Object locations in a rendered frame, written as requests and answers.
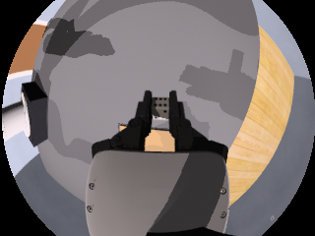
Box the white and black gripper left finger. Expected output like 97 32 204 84
92 90 153 158

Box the tan mat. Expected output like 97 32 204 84
145 129 174 151

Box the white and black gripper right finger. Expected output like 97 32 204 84
169 90 228 163

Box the white die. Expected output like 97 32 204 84
152 97 169 120

